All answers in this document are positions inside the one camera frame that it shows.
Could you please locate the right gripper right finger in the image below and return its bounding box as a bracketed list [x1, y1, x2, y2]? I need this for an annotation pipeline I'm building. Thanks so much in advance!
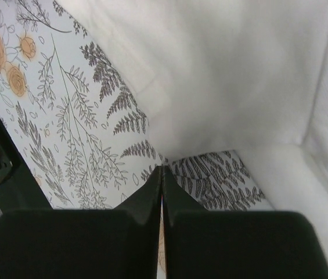
[161, 167, 328, 278]

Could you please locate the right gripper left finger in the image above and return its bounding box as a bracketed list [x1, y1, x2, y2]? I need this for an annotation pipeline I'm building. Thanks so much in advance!
[0, 167, 162, 278]

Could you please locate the white t shirt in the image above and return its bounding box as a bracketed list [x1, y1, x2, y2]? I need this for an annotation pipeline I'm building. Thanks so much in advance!
[60, 1, 328, 261]

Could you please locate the floral table mat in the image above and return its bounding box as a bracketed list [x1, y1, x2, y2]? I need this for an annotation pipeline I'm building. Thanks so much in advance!
[0, 0, 275, 271]

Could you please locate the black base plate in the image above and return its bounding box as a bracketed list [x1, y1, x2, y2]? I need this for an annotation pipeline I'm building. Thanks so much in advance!
[0, 120, 52, 212]

